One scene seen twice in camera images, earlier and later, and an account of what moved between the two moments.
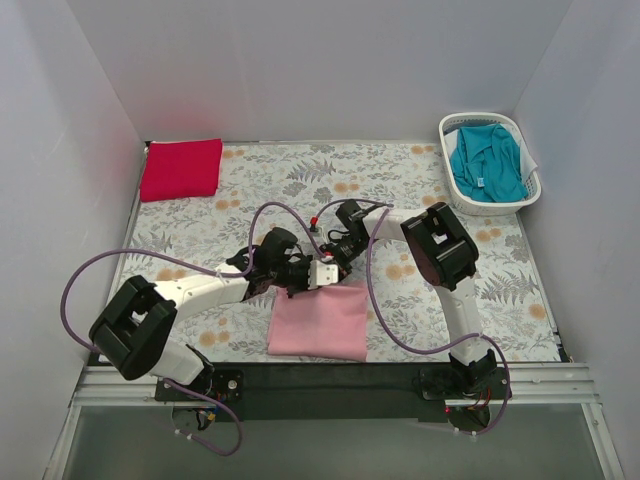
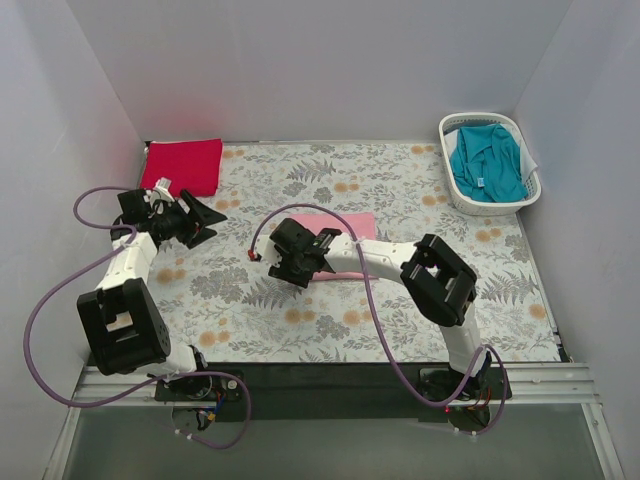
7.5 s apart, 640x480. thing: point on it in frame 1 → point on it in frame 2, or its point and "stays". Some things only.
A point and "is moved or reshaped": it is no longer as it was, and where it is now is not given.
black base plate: (329, 392) stays
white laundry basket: (473, 206) stays
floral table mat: (294, 217) stays
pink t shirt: (329, 322) is moved or reshaped
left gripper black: (298, 275) → (188, 220)
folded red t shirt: (183, 168) stays
